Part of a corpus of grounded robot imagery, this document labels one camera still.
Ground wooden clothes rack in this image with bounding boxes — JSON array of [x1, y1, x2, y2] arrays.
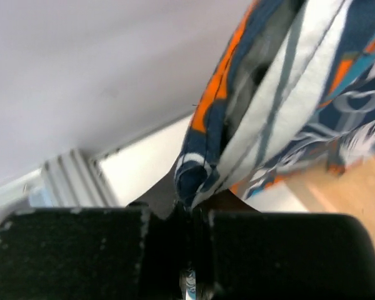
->
[[286, 156, 375, 216]]

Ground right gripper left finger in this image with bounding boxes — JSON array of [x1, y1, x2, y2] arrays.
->
[[0, 202, 188, 299]]

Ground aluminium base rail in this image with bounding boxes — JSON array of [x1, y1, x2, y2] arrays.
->
[[0, 149, 119, 214]]

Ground blue cartoon print shorts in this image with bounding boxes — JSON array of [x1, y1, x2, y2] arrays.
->
[[174, 1, 375, 208]]

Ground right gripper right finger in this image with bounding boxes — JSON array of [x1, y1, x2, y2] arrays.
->
[[192, 192, 375, 299]]

